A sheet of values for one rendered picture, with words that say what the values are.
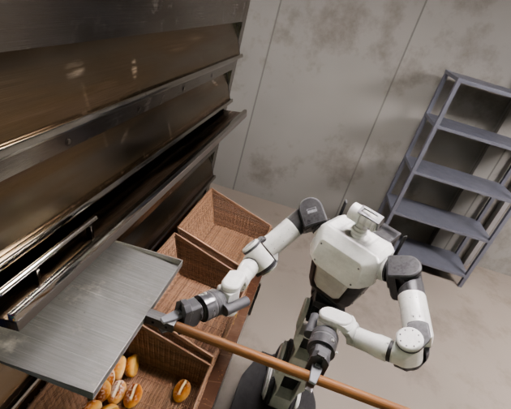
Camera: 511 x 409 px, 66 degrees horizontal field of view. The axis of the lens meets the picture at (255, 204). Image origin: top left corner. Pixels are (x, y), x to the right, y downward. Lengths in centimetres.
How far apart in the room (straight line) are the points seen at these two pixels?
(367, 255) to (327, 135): 278
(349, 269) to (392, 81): 280
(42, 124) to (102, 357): 61
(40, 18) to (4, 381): 95
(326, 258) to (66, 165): 93
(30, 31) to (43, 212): 42
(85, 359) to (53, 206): 40
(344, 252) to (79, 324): 88
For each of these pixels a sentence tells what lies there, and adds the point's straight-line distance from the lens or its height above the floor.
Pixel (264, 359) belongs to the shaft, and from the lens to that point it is 120.
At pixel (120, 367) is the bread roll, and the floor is 65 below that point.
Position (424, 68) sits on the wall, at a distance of 406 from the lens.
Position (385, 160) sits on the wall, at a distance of 425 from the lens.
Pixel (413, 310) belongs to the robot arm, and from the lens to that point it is 137.
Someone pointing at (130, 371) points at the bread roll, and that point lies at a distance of 181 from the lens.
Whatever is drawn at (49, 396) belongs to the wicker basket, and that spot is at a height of 81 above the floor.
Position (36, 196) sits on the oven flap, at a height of 154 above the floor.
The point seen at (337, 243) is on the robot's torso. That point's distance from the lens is 146.
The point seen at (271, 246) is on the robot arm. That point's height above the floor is 125.
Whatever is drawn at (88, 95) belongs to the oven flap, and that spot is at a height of 176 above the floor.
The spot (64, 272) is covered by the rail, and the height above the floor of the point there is 143.
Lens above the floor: 212
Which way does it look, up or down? 29 degrees down
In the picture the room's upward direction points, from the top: 16 degrees clockwise
